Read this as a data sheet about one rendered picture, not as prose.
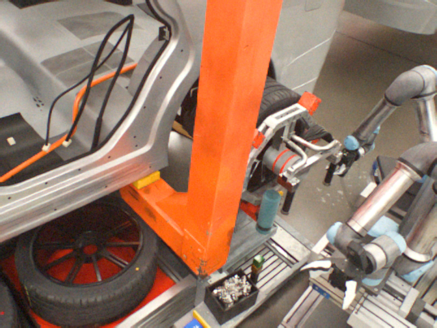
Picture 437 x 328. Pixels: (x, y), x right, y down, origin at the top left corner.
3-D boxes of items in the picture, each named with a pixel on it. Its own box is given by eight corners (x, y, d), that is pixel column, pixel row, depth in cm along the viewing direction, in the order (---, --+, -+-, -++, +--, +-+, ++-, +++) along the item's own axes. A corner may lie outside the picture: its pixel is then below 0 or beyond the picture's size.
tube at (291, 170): (283, 140, 211) (288, 122, 205) (314, 161, 201) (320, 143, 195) (259, 153, 201) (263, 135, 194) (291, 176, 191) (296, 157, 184)
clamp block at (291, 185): (283, 177, 202) (285, 169, 198) (298, 189, 197) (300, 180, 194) (276, 182, 199) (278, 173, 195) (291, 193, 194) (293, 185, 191)
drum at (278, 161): (276, 158, 232) (281, 137, 223) (307, 180, 221) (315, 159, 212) (259, 168, 224) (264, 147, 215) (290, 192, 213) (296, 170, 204)
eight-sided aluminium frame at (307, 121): (291, 172, 256) (316, 93, 222) (300, 178, 253) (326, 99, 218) (226, 212, 225) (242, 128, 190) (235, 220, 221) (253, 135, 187)
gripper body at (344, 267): (345, 300, 122) (372, 281, 129) (352, 279, 118) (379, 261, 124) (324, 282, 127) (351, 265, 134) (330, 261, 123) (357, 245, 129)
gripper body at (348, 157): (337, 151, 222) (350, 143, 229) (332, 164, 228) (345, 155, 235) (350, 159, 219) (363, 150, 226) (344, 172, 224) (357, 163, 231)
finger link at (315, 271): (298, 282, 125) (330, 283, 125) (301, 268, 122) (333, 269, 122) (296, 274, 127) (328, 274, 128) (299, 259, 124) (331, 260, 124)
